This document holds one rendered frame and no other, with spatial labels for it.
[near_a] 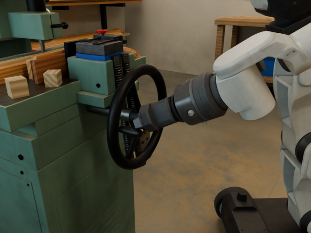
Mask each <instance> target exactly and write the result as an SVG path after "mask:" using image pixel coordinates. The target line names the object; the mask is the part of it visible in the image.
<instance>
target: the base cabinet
mask: <svg viewBox="0 0 311 233"><path fill-rule="evenodd" d="M106 131H107V127H106V128H105V129H103V130H102V131H100V132H98V133H97V134H95V135H94V136H92V137H90V138H89V139H87V140H86V141H84V142H83V143H81V144H80V145H78V146H76V147H75V148H73V149H71V150H70V151H68V152H67V153H65V154H64V155H62V156H61V157H59V158H57V159H56V160H54V161H52V162H51V163H49V164H48V165H46V166H45V167H43V168H41V169H40V170H38V171H35V170H33V169H30V168H28V167H25V166H22V165H19V164H17V163H14V162H12V161H9V160H6V159H4V158H1V157H0V233H136V231H135V206H134V181H133V170H126V169H123V168H121V167H119V166H118V165H117V164H116V163H115V162H114V160H113V159H112V157H111V155H110V152H109V148H108V144H107V133H106Z"/></svg>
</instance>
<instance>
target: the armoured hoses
mask: <svg viewBox="0 0 311 233"><path fill-rule="evenodd" d="M121 58H122V59H121ZM111 60H113V65H114V66H113V67H114V72H115V73H114V74H115V81H116V82H115V83H116V88H117V87H118V85H119V84H120V82H121V80H122V79H123V77H124V76H125V75H126V74H127V73H128V72H129V71H130V70H131V68H130V59H129V53H128V52H122V53H120V54H119V55H112V56H111ZM121 61H122V62H121ZM121 64H123V65H122V66H123V73H124V76H123V74H122V67H121ZM126 98H127V102H126ZM126 98H125V101H124V104H123V107H125V108H127V104H128V108H129V109H132V108H133V107H134V102H133V98H132V95H131V92H130V90H129V92H128V94H127V97H126ZM121 125H122V126H130V123H129V121H124V120H121ZM123 137H124V146H125V151H126V153H127V150H128V147H129V144H130V141H131V137H130V136H127V135H125V134H123ZM141 152H142V144H141V139H140V138H138V139H137V142H136V145H135V155H136V157H137V156H138V155H139V154H140V153H141ZM131 159H134V153H133V155H132V158H131ZM144 165H146V162H145V163H144V164H143V165H141V166H140V167H142V166H144ZM138 168H139V167H138Z"/></svg>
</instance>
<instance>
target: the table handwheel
mask: <svg viewBox="0 0 311 233"><path fill-rule="evenodd" d="M143 75H149V76H150V77H151V78H152V79H153V80H154V82H155V85H156V88H157V93H158V101H160V100H162V99H165V98H166V97H167V91H166V86H165V82H164V79H163V76H162V75H161V73H160V72H159V70H158V69H157V68H156V67H154V66H152V65H149V64H141V65H138V66H136V67H134V68H133V69H131V70H130V71H129V72H128V73H127V74H126V75H125V76H124V78H123V79H122V80H121V82H120V84H119V85H118V87H117V89H116V91H115V93H114V96H113V98H112V102H111V105H110V106H108V107H106V108H100V107H96V106H92V105H87V111H88V112H90V113H94V114H98V115H102V116H106V117H108V119H107V131H106V133H107V144H108V148H109V152H110V155H111V157H112V159H113V160H114V162H115V163H116V164H117V165H118V166H119V167H121V168H123V169H126V170H133V169H136V168H138V167H140V166H141V165H143V164H144V163H145V162H146V161H147V160H148V159H149V157H150V156H151V155H152V153H153V152H154V150H155V148H156V146H157V144H158V142H159V140H160V137H161V135H162V131H163V128H160V129H158V130H154V131H153V133H152V136H151V138H150V140H149V142H148V144H147V146H146V147H145V149H144V150H143V151H142V152H141V153H140V154H139V155H138V156H137V157H136V158H134V159H131V158H132V155H133V151H134V148H135V145H136V142H137V138H133V137H132V138H131V141H130V144H129V147H128V150H127V153H126V156H124V155H123V153H122V151H121V148H120V144H119V121H120V120H124V121H129V123H130V125H131V126H132V127H135V125H134V123H133V120H134V119H136V118H138V115H137V114H138V113H139V110H140V107H141V104H140V100H139V97H138V94H137V89H136V85H135V81H136V80H137V79H138V78H140V77H141V76H143ZM129 90H130V92H131V95H132V98H133V102H134V107H133V108H132V109H129V108H125V107H123V104H124V101H125V98H126V96H127V94H128V92H129Z"/></svg>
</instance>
